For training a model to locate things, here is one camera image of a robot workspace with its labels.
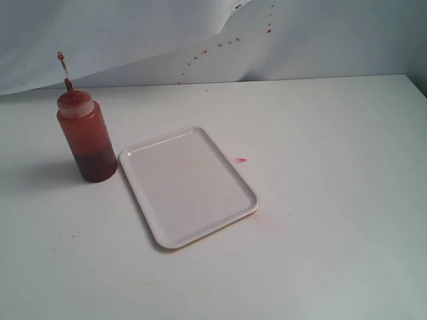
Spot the red sauce squeeze bottle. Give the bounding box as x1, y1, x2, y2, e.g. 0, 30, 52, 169
57, 51, 118, 183

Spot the white rectangular tray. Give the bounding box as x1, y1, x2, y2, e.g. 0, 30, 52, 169
119, 126, 260, 250

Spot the white paper backdrop sheet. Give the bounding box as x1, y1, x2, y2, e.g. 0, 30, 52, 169
1, 1, 426, 94

